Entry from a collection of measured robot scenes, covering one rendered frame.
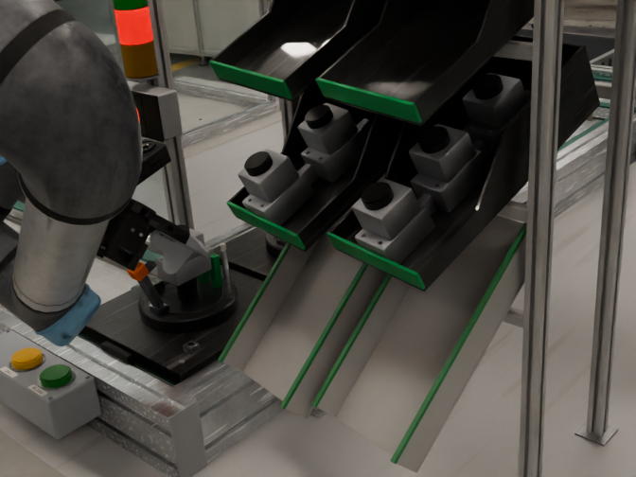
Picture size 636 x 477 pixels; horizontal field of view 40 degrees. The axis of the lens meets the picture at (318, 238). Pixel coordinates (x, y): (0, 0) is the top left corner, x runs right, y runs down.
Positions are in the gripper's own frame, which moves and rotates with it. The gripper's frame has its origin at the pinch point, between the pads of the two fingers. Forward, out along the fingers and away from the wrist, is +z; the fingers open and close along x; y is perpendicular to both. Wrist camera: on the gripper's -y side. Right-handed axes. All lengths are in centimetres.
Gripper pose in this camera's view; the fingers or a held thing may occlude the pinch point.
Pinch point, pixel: (184, 240)
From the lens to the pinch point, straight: 123.8
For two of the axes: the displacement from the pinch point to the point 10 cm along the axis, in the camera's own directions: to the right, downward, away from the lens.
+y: -4.2, 8.9, -1.6
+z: 5.2, 3.8, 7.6
